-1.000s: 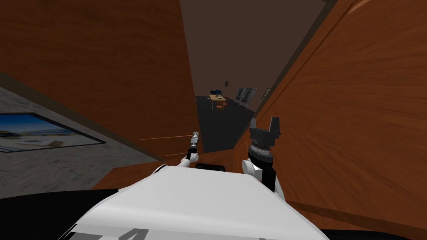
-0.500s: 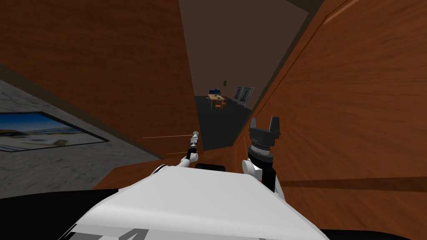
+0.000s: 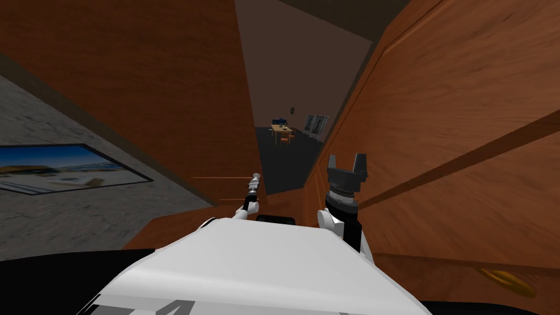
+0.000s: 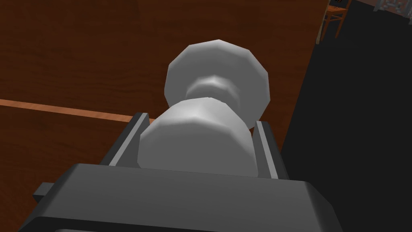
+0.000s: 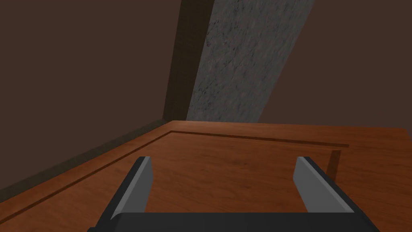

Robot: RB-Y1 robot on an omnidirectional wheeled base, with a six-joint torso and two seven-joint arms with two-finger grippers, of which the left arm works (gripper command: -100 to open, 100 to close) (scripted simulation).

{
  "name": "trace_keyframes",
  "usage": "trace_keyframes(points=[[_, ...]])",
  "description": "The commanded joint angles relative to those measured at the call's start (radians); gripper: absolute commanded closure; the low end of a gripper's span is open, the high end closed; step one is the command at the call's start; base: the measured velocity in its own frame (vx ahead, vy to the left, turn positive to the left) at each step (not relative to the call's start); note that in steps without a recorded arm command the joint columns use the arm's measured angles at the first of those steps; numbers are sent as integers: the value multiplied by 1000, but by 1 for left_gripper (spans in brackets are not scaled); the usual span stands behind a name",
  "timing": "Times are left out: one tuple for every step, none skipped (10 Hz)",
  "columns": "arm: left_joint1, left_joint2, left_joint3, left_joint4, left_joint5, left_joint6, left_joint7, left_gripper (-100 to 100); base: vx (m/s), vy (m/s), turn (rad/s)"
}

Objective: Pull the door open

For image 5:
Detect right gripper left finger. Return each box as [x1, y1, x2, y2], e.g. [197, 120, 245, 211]
[105, 156, 153, 222]

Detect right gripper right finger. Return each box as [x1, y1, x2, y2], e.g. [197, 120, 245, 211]
[293, 156, 355, 213]

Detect brown wooden panelled door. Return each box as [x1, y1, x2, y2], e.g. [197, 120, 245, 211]
[0, 119, 412, 232]

